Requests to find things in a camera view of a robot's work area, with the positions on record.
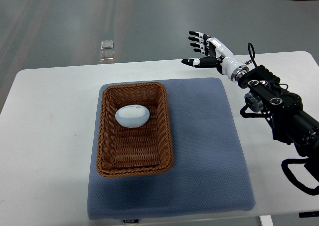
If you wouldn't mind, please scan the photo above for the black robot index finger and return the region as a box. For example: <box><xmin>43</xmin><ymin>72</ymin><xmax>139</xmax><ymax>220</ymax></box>
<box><xmin>193</xmin><ymin>48</ymin><xmax>208</xmax><ymax>55</ymax></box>

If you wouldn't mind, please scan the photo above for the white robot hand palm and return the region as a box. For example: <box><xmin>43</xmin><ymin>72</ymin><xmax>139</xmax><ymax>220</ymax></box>
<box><xmin>203</xmin><ymin>34</ymin><xmax>246</xmax><ymax>78</ymax></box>

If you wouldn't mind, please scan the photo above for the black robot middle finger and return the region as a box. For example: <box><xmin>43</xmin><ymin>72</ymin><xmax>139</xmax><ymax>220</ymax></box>
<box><xmin>190</xmin><ymin>42</ymin><xmax>206</xmax><ymax>49</ymax></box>

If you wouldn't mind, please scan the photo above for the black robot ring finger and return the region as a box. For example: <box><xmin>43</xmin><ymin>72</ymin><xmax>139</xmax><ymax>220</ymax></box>
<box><xmin>188</xmin><ymin>36</ymin><xmax>205</xmax><ymax>43</ymax></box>

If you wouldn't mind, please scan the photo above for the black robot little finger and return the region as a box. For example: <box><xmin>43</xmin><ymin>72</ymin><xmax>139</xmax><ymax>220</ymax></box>
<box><xmin>188</xmin><ymin>31</ymin><xmax>209</xmax><ymax>38</ymax></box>

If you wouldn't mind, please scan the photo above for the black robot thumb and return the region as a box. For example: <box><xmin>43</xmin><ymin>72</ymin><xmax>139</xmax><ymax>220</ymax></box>
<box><xmin>181</xmin><ymin>57</ymin><xmax>222</xmax><ymax>69</ymax></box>

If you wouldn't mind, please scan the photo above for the light blue plush toy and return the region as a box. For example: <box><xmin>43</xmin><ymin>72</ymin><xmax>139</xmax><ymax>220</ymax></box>
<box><xmin>115</xmin><ymin>105</ymin><xmax>150</xmax><ymax>128</ymax></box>

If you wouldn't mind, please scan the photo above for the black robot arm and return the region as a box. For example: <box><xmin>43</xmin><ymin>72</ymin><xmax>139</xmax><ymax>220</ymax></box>
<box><xmin>181</xmin><ymin>31</ymin><xmax>319</xmax><ymax>196</ymax></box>

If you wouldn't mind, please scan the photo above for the brown wicker basket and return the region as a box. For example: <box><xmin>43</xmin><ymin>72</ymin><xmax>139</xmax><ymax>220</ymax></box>
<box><xmin>96</xmin><ymin>82</ymin><xmax>174</xmax><ymax>178</ymax></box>

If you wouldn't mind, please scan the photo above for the metal floor socket plate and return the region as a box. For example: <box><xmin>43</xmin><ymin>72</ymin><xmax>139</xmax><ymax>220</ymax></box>
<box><xmin>101</xmin><ymin>40</ymin><xmax>114</xmax><ymax>49</ymax></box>

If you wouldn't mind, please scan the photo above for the blue fabric cushion mat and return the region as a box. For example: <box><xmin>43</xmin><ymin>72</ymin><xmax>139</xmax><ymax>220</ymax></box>
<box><xmin>87</xmin><ymin>78</ymin><xmax>255</xmax><ymax>220</ymax></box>

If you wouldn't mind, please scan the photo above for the black cable loop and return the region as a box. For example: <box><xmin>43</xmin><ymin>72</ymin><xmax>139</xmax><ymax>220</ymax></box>
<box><xmin>247</xmin><ymin>42</ymin><xmax>260</xmax><ymax>69</ymax></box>

